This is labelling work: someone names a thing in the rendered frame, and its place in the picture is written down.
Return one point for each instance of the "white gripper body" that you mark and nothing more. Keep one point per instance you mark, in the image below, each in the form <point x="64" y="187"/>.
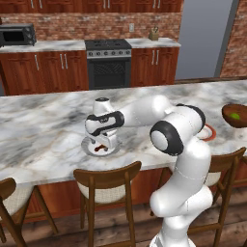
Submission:
<point x="108" y="138"/>

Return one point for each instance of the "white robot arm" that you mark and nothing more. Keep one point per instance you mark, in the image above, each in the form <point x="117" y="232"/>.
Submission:
<point x="189" y="167"/>

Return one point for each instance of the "brown chicken drumstick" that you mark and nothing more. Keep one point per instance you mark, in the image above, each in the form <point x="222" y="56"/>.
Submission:
<point x="101" y="148"/>

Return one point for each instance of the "green lime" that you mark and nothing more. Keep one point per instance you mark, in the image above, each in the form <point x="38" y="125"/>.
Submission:
<point x="235" y="116"/>

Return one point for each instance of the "wooden chair with pale seat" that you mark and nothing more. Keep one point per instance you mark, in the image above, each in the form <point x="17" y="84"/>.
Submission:
<point x="103" y="189"/>
<point x="225" y="167"/>
<point x="13" y="199"/>

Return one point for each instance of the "black and steel stove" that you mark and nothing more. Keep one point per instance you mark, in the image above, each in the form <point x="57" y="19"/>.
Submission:
<point x="108" y="66"/>

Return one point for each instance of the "wooden island base panel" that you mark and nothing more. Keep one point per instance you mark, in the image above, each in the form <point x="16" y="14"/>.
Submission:
<point x="61" y="196"/>

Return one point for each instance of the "narrow wooden base cupboards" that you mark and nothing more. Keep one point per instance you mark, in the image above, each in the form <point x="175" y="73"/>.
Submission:
<point x="154" y="66"/>

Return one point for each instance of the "wide wooden base cupboards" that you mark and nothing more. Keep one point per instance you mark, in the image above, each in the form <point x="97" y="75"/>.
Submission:
<point x="45" y="72"/>

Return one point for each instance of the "white dish with red rim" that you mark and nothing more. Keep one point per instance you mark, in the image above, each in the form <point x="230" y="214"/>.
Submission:
<point x="208" y="133"/>

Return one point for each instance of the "wooden knife block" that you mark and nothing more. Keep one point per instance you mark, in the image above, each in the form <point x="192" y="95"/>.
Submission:
<point x="153" y="34"/>

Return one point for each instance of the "brown round dish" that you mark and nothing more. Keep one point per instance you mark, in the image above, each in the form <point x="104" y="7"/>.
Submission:
<point x="230" y="120"/>

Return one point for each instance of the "black microwave oven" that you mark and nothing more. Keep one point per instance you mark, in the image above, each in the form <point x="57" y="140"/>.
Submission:
<point x="17" y="34"/>

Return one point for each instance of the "white wall socket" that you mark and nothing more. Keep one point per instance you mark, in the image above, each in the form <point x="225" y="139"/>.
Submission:
<point x="131" y="27"/>

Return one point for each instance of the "wooden wall cupboards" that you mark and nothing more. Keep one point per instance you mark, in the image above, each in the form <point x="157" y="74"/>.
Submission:
<point x="90" y="5"/>

